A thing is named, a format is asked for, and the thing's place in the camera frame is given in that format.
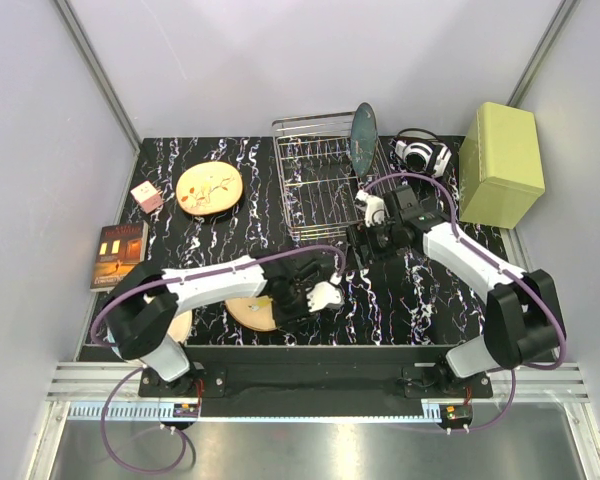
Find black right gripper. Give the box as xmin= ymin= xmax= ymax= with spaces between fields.
xmin=342 ymin=219 xmax=403 ymax=273

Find beige leaf pattern plate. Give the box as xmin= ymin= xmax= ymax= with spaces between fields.
xmin=225 ymin=296 xmax=277 ymax=332

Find blue glazed plate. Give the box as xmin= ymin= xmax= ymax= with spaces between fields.
xmin=349 ymin=102 xmax=377 ymax=178

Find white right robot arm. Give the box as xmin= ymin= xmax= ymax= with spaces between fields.
xmin=347 ymin=186 xmax=566 ymax=397

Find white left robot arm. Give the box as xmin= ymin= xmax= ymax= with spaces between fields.
xmin=91 ymin=245 xmax=346 ymax=396

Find white black headphones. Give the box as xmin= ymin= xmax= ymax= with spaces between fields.
xmin=392 ymin=127 xmax=454 ymax=179

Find cream plate with sprig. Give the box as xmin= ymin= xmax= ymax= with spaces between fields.
xmin=167 ymin=310 xmax=193 ymax=344

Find yellow floral plate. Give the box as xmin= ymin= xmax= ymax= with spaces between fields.
xmin=175 ymin=161 xmax=244 ymax=216

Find green rectangular box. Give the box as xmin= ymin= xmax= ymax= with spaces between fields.
xmin=459 ymin=102 xmax=545 ymax=229

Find pink cube power adapter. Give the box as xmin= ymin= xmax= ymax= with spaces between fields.
xmin=130 ymin=181 xmax=163 ymax=214

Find dark cover paperback book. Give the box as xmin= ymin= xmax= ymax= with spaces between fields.
xmin=90 ymin=221 xmax=149 ymax=292

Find light blue plate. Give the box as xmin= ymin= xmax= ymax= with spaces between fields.
xmin=106 ymin=330 xmax=120 ymax=356

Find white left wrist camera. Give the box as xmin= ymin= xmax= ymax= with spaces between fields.
xmin=306 ymin=273 xmax=344 ymax=313

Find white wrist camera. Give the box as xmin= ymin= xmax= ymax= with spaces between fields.
xmin=306 ymin=273 xmax=344 ymax=313
xmin=355 ymin=190 xmax=386 ymax=227

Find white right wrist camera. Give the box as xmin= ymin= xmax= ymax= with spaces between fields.
xmin=355 ymin=190 xmax=386 ymax=227

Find metal wire dish rack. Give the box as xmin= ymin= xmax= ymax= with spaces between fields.
xmin=271 ymin=112 xmax=395 ymax=243

